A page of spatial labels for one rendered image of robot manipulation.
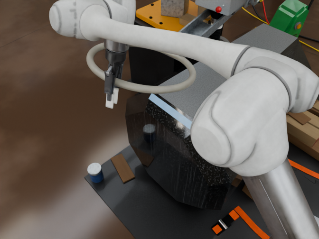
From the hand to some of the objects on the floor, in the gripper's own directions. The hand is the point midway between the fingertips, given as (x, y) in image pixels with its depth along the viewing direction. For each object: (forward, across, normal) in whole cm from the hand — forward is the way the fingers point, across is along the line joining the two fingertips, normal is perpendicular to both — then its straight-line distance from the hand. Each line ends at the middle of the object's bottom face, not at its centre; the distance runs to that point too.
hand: (112, 97), depth 110 cm
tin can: (+105, +52, +26) cm, 120 cm away
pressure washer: (+30, +256, -101) cm, 276 cm away
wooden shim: (+99, +65, +11) cm, 119 cm away
